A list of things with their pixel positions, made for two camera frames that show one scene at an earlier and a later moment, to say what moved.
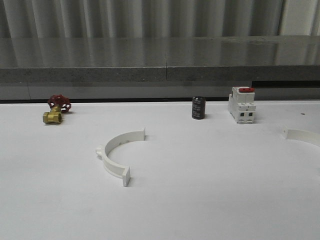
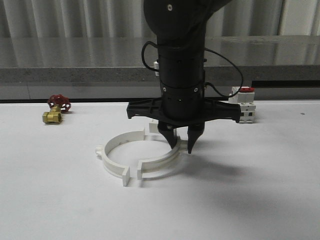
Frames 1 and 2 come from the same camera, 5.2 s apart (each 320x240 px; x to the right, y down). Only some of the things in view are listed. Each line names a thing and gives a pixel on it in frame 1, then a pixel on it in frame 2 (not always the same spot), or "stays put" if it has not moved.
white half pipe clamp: (296, 134) → (165, 162)
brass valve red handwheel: (58, 104) stays put
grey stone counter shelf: (79, 60) stays put
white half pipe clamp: (115, 141) stays put
